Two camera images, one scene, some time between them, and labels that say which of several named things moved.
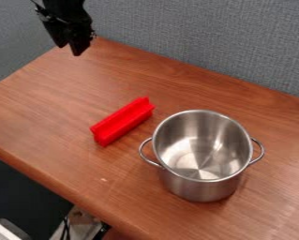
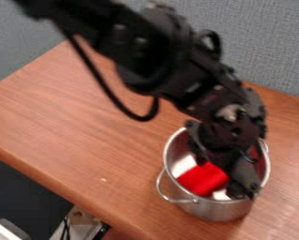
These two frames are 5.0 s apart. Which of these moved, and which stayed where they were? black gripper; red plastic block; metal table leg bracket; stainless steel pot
Moved: stainless steel pot; red plastic block; black gripper
Stayed: metal table leg bracket
